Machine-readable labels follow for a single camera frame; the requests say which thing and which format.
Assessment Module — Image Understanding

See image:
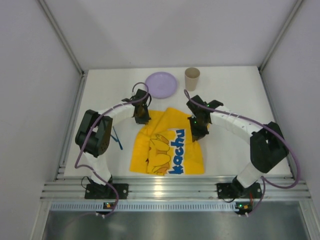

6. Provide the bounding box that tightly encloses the yellow Pikachu placemat cloth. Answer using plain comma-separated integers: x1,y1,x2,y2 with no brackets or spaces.
129,107,205,176

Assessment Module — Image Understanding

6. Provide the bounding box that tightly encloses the purple plastic plate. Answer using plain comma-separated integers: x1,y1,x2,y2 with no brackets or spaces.
144,71,178,99

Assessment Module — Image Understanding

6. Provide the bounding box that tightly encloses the blue-headed fork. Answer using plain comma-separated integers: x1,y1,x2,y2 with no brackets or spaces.
112,126,123,151

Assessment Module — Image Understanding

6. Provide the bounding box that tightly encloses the beige paper cup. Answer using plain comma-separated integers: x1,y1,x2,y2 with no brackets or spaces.
184,67,201,92

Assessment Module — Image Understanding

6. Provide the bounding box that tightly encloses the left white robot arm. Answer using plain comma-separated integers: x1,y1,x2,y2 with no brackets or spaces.
74,89,152,186

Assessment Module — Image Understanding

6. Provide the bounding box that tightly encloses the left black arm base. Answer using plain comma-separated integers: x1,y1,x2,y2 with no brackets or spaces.
81,176,129,200

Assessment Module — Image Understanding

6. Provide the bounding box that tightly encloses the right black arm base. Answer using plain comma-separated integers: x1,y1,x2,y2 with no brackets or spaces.
216,181,263,200

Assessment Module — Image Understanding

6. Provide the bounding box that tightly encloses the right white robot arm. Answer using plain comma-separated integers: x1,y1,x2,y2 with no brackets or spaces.
186,95,289,191

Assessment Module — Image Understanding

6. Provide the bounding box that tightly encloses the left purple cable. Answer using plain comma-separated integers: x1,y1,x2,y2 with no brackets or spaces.
74,82,151,218

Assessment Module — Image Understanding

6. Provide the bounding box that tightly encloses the purple cable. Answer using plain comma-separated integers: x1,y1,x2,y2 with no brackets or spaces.
74,82,151,218
183,89,300,218

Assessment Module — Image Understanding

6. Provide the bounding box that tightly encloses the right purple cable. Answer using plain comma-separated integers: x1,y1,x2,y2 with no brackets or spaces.
183,89,300,218

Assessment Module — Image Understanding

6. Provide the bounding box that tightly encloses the aluminium mounting rail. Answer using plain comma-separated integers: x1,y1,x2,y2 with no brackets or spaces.
40,176,311,201

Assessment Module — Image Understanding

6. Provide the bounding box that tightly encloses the perforated cable duct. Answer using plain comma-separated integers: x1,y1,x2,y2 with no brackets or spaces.
50,201,250,212

